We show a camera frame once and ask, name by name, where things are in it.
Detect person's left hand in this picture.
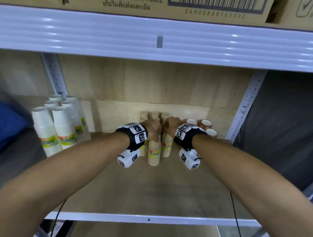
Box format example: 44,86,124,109
142,118,163,142

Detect person's right hand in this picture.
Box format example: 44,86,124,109
163,116,187,138

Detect person's left forearm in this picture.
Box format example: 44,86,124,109
0,132,130,237

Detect person's right forearm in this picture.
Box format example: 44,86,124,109
191,134,313,237

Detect group of brown cup stacks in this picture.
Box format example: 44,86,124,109
138,111,170,157

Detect wooden shelf with white edge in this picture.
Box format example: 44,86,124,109
45,99,263,227

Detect perforated metal shelf upright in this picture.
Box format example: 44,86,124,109
40,52,69,98
225,69,268,143

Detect white metal shelf board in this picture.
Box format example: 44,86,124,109
0,5,313,73

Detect group of white cup stacks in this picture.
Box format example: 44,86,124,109
31,94,91,158

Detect large cardboard box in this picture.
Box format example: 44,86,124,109
0,0,275,26

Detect blue bag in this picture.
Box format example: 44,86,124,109
0,101,28,150

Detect small cardboard box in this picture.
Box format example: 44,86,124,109
265,0,313,32

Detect black wrist strap with markers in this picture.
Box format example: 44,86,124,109
115,123,149,152
174,123,208,152

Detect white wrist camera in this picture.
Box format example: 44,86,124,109
117,149,141,168
179,148,202,170

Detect black cable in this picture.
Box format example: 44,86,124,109
229,191,239,237
52,199,68,237

